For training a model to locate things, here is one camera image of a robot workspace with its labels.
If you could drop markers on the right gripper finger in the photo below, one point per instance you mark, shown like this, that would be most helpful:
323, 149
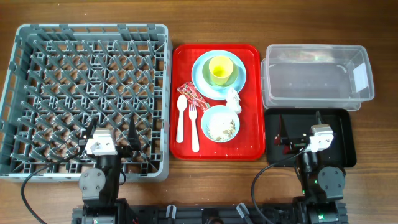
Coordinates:
282, 132
319, 118

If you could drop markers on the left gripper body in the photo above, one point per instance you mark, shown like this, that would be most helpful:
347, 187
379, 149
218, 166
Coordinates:
124, 151

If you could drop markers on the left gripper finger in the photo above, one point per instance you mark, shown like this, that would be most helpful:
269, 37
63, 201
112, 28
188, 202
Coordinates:
89, 131
132, 136

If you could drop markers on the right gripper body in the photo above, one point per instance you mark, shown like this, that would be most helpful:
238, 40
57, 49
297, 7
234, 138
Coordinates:
293, 145

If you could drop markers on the light blue bowl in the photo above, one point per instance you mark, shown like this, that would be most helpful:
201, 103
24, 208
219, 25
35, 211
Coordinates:
220, 124

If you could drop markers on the white plastic spoon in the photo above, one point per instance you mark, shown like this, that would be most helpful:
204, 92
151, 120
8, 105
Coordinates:
181, 106

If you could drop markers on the white plastic fork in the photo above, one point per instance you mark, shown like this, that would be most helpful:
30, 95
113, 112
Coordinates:
193, 117

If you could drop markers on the red strawberry snack wrapper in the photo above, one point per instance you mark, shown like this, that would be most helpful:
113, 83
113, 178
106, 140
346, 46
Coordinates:
193, 96

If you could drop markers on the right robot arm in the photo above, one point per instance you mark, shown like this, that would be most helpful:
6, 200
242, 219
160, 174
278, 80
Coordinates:
322, 185

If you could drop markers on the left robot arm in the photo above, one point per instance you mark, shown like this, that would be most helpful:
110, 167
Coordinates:
100, 185

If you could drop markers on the grey dishwasher rack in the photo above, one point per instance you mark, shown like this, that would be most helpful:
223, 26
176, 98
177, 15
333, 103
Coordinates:
62, 76

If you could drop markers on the red plastic tray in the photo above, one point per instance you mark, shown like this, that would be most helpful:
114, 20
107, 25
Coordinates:
249, 143

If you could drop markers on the clear plastic bin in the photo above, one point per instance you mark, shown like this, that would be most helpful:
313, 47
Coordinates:
316, 76

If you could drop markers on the crumpled white tissue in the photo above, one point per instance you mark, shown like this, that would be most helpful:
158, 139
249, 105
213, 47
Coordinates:
232, 100

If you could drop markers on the light blue plate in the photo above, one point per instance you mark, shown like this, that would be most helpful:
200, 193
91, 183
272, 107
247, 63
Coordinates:
202, 86

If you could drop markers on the yellow plastic cup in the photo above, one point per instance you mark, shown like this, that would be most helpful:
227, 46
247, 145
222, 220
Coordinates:
221, 68

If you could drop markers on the green bowl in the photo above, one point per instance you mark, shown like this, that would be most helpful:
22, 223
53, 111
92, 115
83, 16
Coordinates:
207, 76

